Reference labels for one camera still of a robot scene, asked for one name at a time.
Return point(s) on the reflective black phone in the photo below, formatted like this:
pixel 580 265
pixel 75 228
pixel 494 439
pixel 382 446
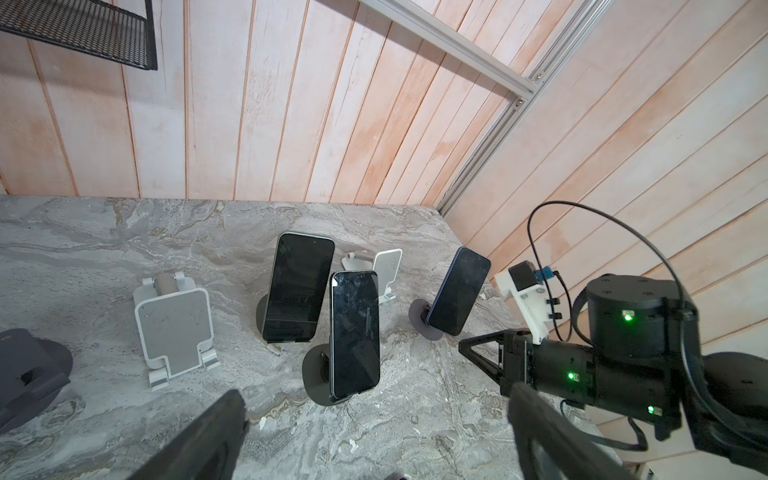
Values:
pixel 354 345

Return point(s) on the far right phone stand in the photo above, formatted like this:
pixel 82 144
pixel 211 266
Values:
pixel 417 314

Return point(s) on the dark round centre stand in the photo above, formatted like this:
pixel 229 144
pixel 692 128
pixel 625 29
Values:
pixel 327 385

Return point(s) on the round black phone stand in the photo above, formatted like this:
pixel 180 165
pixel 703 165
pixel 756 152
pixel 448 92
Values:
pixel 33 372

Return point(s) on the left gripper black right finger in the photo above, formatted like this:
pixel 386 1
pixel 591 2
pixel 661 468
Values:
pixel 550 447

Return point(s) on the white folding phone stand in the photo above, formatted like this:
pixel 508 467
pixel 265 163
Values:
pixel 174 322

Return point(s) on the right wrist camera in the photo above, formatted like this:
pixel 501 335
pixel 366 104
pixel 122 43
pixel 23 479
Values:
pixel 521 284

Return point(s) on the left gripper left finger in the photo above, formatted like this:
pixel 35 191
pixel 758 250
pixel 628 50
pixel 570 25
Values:
pixel 208 448

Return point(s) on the back centre phone stand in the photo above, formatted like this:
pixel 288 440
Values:
pixel 261 313

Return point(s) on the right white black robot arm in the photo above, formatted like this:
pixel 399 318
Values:
pixel 642 360

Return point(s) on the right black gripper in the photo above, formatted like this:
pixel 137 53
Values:
pixel 508 357

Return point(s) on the black wire mesh basket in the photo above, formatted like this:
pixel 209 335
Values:
pixel 96 28

